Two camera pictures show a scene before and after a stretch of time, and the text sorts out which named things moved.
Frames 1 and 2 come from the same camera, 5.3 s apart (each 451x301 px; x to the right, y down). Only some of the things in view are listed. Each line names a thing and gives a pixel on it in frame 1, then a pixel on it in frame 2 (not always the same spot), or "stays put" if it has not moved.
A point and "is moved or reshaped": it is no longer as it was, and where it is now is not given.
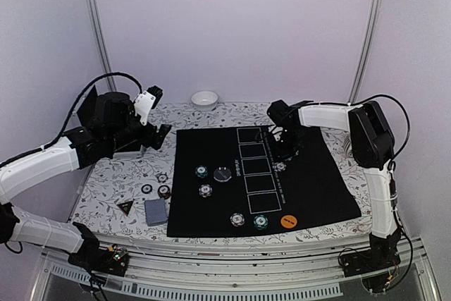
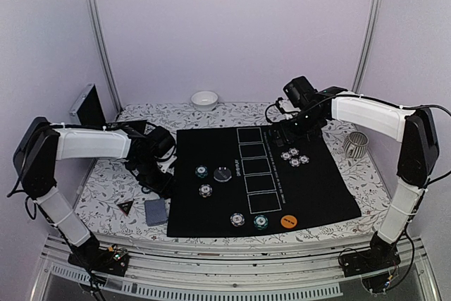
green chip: [261, 222] stays put
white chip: [237, 219] stays put
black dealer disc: [222, 174] stays put
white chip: [205, 190] stays put
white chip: [279, 166] is moved or reshaped
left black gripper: [148, 140] to [159, 188]
